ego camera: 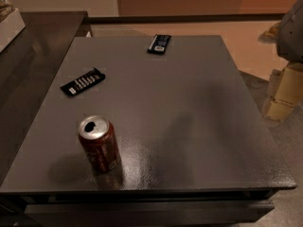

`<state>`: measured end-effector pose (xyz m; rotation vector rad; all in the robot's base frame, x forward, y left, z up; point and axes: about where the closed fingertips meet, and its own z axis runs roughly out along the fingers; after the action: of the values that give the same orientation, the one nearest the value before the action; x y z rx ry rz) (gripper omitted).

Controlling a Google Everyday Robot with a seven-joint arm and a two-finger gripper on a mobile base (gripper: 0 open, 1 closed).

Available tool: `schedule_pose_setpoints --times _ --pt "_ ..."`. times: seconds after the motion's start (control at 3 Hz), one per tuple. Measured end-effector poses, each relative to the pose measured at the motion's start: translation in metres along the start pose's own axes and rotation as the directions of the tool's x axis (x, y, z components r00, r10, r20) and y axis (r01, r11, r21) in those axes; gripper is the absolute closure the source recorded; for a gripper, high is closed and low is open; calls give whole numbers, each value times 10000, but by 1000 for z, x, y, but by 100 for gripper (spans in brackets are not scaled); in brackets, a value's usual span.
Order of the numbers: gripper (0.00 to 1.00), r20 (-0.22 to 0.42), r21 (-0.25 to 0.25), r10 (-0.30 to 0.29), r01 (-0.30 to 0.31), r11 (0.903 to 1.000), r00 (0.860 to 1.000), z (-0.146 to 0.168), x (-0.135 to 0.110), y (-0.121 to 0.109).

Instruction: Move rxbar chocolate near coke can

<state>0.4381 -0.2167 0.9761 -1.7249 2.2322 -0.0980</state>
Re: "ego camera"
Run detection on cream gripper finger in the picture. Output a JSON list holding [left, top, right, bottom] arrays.
[[262, 62, 303, 122]]

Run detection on white box on counter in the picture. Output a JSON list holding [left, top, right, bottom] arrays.
[[0, 9, 26, 53]]

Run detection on dark side counter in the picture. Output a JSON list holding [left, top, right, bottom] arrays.
[[0, 11, 90, 183]]

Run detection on black rxbar chocolate wrapper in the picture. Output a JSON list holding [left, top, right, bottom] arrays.
[[61, 68, 106, 96]]

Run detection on red coke can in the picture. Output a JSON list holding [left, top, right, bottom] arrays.
[[78, 115, 120, 173]]

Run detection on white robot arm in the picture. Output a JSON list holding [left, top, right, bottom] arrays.
[[262, 0, 303, 121]]

